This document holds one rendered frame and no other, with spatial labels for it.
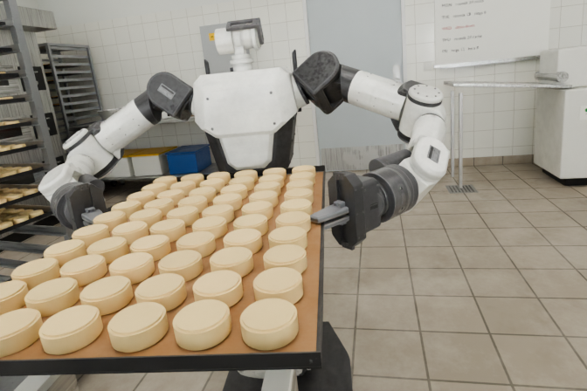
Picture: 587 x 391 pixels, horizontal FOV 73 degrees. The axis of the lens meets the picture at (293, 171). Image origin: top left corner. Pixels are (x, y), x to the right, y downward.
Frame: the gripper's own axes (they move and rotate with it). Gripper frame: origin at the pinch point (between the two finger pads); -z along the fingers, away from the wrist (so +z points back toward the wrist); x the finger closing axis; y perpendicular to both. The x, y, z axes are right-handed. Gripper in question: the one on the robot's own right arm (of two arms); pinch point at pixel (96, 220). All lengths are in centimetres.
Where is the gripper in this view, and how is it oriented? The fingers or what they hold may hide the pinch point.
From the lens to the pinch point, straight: 78.7
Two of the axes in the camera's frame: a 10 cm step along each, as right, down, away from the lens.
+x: -1.0, -9.7, -2.4
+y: 7.6, -2.3, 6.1
